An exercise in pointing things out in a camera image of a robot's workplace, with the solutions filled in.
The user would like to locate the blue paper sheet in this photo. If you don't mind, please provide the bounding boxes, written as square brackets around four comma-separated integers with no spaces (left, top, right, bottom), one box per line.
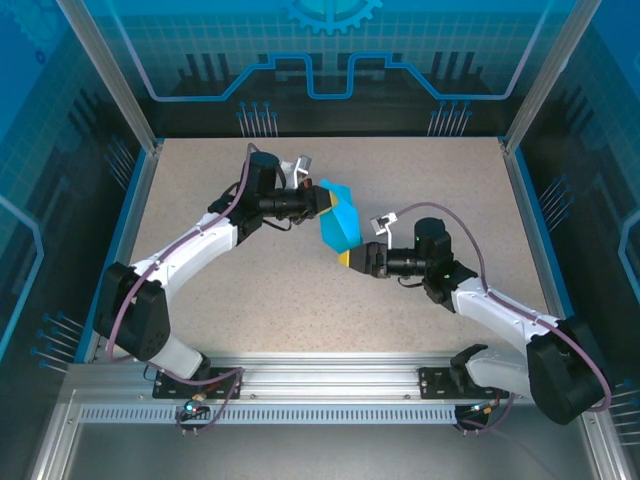
[318,178,362,254]

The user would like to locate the blue side trim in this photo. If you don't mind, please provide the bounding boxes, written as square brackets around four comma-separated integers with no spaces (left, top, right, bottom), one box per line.
[73,149,151,364]
[513,148,590,364]

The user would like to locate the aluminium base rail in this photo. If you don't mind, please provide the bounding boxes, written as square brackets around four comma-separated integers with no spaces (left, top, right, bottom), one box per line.
[67,352,596,401]

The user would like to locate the aluminium side rail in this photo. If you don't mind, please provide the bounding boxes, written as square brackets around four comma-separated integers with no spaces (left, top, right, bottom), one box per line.
[82,142,165,364]
[502,142,576,364]

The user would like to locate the slotted grey cable duct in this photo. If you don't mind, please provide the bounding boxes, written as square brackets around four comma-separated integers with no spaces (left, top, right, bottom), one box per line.
[79,403,460,426]

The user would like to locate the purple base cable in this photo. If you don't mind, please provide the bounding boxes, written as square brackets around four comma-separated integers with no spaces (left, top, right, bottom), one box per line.
[144,367,245,437]
[452,394,516,437]

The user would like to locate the aluminium front frame tray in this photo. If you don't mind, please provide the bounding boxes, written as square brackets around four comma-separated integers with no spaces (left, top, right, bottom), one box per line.
[30,363,619,480]

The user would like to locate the aluminium frame post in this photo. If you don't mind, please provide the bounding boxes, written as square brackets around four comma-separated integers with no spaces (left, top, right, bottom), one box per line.
[54,0,165,154]
[501,0,605,155]

